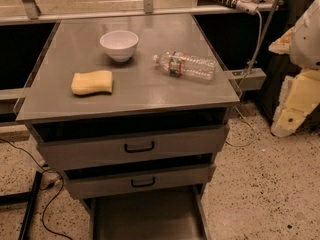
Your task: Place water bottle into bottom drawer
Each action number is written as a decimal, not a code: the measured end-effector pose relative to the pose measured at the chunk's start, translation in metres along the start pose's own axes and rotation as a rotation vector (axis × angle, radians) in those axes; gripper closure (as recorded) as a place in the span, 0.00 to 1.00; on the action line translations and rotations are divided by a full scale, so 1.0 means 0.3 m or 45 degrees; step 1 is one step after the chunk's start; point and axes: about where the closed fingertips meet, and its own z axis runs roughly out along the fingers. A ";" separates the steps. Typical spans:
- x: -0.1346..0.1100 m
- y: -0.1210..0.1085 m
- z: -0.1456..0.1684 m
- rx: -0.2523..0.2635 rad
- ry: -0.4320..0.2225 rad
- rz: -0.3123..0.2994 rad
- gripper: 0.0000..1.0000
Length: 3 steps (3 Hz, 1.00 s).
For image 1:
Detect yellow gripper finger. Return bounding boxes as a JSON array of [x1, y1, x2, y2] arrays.
[[269, 28, 294, 55], [271, 69, 320, 137]]

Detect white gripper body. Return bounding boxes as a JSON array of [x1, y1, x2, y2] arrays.
[[289, 0, 320, 70]]

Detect clear plastic water bottle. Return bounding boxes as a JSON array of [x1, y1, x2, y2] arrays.
[[153, 51, 217, 82]]

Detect grey drawer cabinet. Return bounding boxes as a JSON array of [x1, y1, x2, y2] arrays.
[[13, 13, 242, 240]]

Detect grey open bottom drawer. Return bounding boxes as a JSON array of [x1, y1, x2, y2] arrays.
[[89, 186, 212, 240]]

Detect grey top drawer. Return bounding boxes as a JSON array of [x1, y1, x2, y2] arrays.
[[37, 125, 229, 170]]

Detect grey middle drawer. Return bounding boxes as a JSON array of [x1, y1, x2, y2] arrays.
[[66, 163, 215, 199]]

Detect white power strip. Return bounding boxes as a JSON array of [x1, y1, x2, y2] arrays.
[[205, 0, 260, 16]]

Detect white ceramic bowl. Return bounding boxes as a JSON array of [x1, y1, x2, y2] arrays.
[[100, 30, 139, 62]]

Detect yellow sponge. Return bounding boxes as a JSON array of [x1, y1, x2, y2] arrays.
[[71, 70, 113, 96]]

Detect white power cable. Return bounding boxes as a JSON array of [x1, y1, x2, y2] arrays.
[[225, 9, 264, 149]]

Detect grey metal bracket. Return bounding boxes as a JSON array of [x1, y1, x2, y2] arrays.
[[225, 68, 266, 92]]

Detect black middle drawer handle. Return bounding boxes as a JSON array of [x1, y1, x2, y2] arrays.
[[131, 177, 156, 188]]

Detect black drawer handle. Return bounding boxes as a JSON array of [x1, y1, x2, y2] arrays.
[[131, 177, 156, 188], [124, 141, 155, 153]]

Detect black top drawer handle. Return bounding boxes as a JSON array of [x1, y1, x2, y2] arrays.
[[124, 141, 155, 153]]

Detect grey metal rail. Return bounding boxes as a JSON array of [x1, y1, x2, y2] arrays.
[[0, 3, 284, 26]]

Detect black floor cable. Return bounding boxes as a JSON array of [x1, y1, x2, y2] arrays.
[[0, 137, 74, 240]]

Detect black metal floor frame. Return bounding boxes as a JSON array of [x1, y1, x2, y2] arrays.
[[0, 172, 42, 240]]

